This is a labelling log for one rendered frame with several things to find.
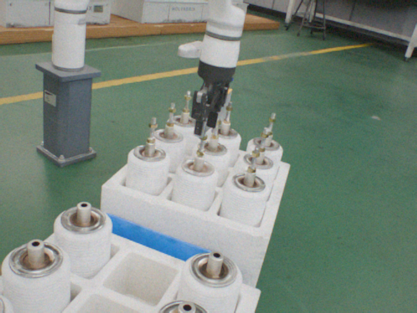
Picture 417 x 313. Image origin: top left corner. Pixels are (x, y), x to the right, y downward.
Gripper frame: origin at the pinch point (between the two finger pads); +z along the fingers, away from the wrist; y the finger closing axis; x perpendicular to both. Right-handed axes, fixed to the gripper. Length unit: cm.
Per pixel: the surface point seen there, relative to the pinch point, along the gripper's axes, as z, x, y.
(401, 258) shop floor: 35, -54, 35
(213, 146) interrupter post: 8.9, 1.0, 10.3
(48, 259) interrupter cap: 10.3, 5.3, -41.2
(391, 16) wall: -4, -31, 509
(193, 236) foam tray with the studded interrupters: 22.6, -4.8, -7.6
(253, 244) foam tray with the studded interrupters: 19.6, -17.6, -6.0
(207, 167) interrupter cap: 9.9, -1.8, 1.1
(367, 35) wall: 26, -9, 514
